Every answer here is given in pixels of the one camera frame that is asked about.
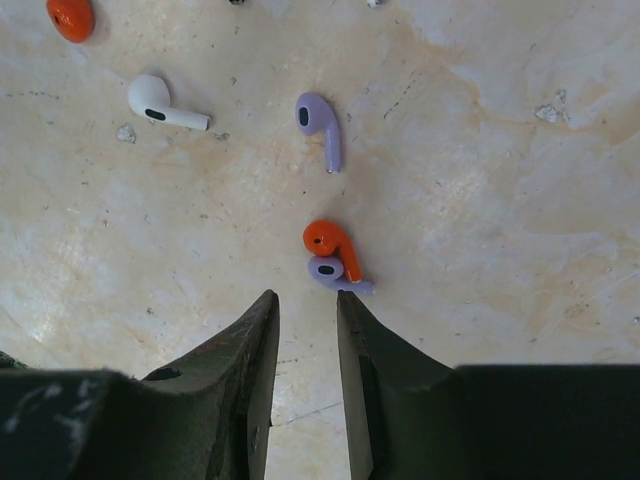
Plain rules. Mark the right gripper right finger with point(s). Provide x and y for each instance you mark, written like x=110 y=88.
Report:
x=406 y=414

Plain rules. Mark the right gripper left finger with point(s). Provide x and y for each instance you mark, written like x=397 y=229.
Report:
x=212 y=412

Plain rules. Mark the purple earbud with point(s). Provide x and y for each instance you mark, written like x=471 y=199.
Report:
x=313 y=115
x=330 y=272

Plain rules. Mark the orange earbud right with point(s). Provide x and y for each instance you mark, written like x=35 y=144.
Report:
x=325 y=238

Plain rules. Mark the orange earbud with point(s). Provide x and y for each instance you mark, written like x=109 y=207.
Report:
x=325 y=238
x=73 y=19

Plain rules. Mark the white earbud lower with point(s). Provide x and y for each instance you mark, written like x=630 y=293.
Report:
x=148 y=96

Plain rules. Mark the orange earbud left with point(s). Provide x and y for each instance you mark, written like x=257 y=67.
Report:
x=73 y=19

